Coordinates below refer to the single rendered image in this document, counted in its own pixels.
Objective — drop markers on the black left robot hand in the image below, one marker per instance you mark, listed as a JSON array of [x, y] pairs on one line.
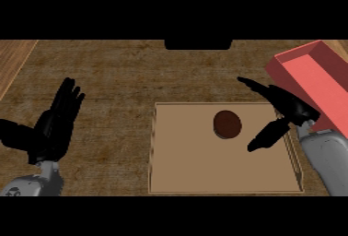
[[55, 129]]

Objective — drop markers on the dark brown cupcake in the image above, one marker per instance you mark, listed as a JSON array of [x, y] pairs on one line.
[[228, 124]]

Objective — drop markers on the red cardboard box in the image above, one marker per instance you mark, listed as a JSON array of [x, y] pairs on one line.
[[318, 83]]

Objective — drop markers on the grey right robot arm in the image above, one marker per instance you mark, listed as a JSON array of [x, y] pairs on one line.
[[324, 159]]

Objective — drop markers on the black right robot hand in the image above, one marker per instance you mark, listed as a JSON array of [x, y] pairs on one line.
[[290, 106]]

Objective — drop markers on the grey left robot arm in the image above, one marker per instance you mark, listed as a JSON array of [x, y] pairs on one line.
[[36, 181]]

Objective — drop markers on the tan wooden tray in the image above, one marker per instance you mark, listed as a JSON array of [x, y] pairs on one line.
[[222, 153]]

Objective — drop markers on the black rectangular object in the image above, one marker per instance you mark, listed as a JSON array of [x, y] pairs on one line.
[[198, 44]]

